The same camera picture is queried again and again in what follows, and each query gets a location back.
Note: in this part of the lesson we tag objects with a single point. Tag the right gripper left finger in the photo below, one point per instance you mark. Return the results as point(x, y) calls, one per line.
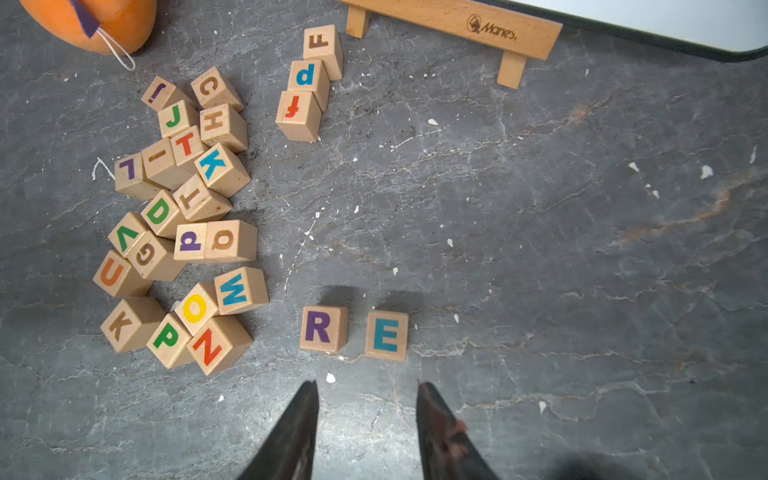
point(288, 451)

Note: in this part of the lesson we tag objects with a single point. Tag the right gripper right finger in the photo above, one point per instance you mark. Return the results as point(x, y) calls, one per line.
point(445, 449)

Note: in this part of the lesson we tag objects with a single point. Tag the wooden block teal E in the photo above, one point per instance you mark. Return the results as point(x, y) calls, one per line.
point(386, 335)

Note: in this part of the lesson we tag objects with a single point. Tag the wooden block purple R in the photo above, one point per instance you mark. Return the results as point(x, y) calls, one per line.
point(324, 328)

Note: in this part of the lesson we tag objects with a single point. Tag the wooden block green D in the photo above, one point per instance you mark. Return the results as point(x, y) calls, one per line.
point(163, 215)

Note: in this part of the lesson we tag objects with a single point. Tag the white whiteboard with RED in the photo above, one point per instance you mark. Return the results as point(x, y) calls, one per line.
point(723, 30)

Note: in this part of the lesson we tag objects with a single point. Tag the wooden block red N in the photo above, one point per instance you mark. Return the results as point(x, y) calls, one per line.
point(219, 344)

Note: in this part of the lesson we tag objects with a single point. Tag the wooden block green P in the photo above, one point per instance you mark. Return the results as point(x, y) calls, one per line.
point(169, 342)

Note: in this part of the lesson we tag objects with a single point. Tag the wooden block yellow O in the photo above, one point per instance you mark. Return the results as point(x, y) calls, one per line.
point(197, 307)

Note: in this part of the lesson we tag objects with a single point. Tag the wooden block teal W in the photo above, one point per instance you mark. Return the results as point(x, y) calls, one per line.
point(241, 290)

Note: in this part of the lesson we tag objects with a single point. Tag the wooden block brown K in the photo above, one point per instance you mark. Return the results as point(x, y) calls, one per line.
point(131, 324)

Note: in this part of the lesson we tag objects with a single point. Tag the wooden block brown Q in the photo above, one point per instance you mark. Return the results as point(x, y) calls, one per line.
point(230, 241)

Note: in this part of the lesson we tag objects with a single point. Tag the wooden block purple d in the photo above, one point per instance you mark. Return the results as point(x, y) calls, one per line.
point(190, 242)

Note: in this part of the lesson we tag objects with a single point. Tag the wooden block brown G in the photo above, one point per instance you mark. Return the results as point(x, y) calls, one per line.
point(153, 258)

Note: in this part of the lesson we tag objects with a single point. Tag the wooden block orange U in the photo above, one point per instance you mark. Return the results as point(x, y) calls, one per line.
point(117, 277)

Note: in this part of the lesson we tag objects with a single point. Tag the wooden block brown t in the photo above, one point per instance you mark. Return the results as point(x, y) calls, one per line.
point(199, 203)

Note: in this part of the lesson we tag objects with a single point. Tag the wooden block green V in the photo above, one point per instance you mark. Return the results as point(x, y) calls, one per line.
point(127, 232)

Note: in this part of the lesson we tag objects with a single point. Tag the wooden block teal K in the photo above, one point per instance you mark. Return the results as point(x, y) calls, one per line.
point(222, 171)

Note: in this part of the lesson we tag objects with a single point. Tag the wooden block brown I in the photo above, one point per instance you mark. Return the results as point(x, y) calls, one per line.
point(160, 165)

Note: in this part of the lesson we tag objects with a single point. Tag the wooden block purple L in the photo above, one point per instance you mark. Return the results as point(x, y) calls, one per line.
point(131, 180)

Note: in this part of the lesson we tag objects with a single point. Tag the wooden block red T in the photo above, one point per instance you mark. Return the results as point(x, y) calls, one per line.
point(187, 146)

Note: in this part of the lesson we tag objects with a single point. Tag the wooden block brown H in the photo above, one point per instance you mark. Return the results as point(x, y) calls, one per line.
point(222, 124)

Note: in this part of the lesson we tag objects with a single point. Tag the wooden block red f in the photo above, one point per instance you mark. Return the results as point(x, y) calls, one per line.
point(299, 116)

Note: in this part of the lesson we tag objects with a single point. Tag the wooden block green J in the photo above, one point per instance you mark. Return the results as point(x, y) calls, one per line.
point(177, 117)

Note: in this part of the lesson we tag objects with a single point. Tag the wooden block brown C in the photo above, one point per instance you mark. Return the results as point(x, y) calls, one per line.
point(212, 89)

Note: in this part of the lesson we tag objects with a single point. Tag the wooden block blue p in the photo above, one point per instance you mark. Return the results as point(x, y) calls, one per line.
point(311, 76)

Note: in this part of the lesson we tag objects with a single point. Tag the wooden block purple i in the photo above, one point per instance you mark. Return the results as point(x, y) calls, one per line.
point(161, 93)

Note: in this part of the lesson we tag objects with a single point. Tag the wooden block brown F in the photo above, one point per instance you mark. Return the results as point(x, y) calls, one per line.
point(323, 43)

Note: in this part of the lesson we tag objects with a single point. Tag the wooden easel stand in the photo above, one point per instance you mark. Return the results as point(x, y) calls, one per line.
point(519, 36)

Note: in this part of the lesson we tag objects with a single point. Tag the orange plush fish toy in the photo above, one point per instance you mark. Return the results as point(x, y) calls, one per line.
point(117, 28)

